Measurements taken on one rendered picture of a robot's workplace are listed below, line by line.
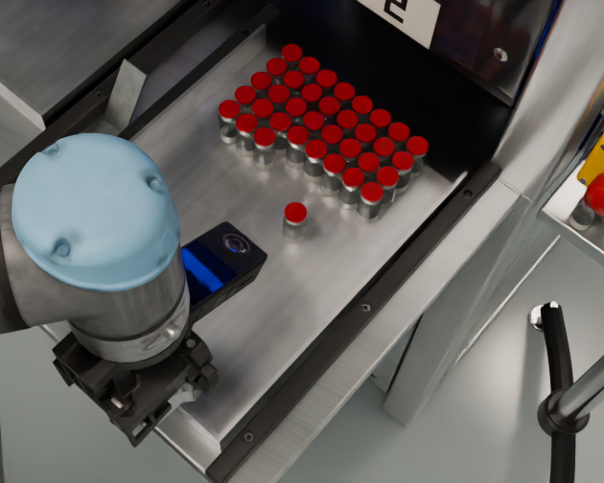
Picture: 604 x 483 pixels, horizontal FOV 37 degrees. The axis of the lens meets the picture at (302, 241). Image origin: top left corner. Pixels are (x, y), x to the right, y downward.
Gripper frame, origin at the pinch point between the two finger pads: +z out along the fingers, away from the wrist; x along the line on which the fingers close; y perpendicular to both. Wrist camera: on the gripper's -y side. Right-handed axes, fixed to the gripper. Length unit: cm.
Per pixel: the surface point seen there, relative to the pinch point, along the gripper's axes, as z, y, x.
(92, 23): 3.9, -22.5, -34.9
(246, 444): 2.0, 0.0, 7.5
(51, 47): 3.9, -17.4, -35.7
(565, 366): 79, -60, 27
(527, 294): 92, -73, 14
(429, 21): -10.4, -36.0, -3.4
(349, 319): 2.0, -14.2, 6.8
